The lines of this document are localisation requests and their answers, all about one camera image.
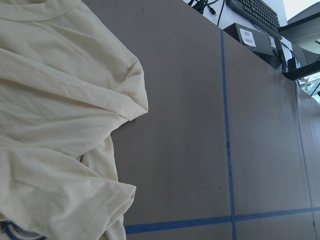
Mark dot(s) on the black box with label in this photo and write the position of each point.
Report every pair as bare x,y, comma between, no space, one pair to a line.
256,41

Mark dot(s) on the black keyboard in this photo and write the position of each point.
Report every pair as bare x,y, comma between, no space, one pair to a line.
255,10

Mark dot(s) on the cream long-sleeve graphic shirt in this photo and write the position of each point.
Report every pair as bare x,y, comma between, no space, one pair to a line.
66,83

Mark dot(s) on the black monitor stand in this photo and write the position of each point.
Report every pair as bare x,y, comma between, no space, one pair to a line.
303,32

